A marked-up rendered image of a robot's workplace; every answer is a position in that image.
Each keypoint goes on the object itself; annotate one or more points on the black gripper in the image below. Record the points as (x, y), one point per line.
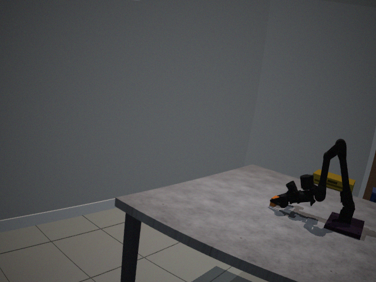
(283, 199)

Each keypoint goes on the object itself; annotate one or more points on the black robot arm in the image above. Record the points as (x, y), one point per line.
(319, 192)

